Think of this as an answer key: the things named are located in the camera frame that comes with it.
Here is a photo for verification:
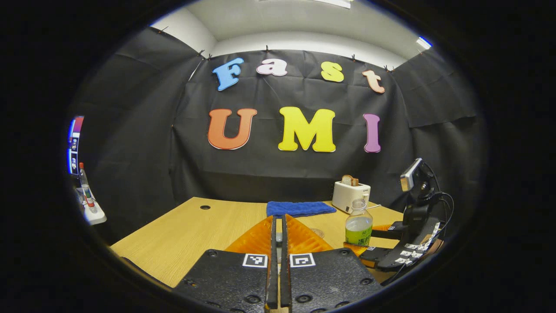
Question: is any blue towel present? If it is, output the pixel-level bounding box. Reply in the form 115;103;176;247
266;201;337;218

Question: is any white tray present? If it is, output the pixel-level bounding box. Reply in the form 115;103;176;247
77;187;107;226

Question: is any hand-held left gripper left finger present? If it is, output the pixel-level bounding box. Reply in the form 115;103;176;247
174;215;279;313

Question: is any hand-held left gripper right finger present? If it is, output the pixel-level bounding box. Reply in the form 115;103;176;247
280;214;383;313

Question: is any computer monitor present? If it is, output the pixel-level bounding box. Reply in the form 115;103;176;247
67;115;85;175

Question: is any white toaster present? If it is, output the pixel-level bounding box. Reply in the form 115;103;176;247
332;180;371;214

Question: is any green label water bottle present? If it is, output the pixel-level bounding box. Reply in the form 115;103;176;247
345;199;374;247

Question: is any black backdrop cloth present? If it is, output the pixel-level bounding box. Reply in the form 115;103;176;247
72;26;485;244

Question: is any red cap clear bottle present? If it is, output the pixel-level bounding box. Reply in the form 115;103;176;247
79;163;97;214

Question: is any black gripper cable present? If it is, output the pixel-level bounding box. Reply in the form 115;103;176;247
428;163;455;244

